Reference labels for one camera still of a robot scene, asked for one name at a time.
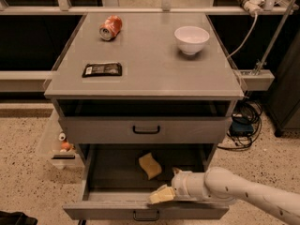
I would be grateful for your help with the crushed orange soda can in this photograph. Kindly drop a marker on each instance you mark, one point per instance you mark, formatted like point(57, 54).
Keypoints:
point(110, 28)

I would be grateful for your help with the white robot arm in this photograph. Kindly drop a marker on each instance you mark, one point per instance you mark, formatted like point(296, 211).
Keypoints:
point(220, 185)

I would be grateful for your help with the closed grey top drawer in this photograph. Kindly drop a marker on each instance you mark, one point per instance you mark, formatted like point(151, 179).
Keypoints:
point(139, 130)

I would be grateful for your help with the white ceramic bowl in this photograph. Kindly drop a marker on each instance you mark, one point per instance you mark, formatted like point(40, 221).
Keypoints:
point(191, 39)

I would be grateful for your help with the open grey middle drawer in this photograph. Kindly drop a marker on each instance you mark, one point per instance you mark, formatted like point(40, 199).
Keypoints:
point(114, 186)

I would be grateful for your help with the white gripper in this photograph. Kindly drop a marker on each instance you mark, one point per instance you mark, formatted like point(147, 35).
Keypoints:
point(180, 184)

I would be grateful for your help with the yellow sponge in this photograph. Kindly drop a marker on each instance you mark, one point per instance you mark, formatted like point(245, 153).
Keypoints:
point(150, 166)

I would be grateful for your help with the grey drawer cabinet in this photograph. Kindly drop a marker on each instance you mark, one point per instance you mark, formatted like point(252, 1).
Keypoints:
point(157, 80)

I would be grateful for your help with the black snack packet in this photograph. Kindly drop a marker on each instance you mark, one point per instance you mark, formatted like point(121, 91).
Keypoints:
point(102, 69)

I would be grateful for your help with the metal diagonal rod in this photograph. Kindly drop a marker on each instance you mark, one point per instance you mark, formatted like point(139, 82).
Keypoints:
point(269, 5)

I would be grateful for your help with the clear plastic storage bin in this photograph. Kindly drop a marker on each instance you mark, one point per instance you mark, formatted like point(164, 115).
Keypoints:
point(54, 147)

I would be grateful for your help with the white power strip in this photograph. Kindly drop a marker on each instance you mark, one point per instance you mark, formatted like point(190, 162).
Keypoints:
point(253, 7)

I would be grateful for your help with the black bag corner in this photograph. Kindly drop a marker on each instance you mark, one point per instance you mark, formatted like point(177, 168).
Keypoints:
point(16, 218)

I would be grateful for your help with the dark cabinet at right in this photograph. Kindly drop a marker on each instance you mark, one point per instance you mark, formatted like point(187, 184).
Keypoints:
point(283, 103)

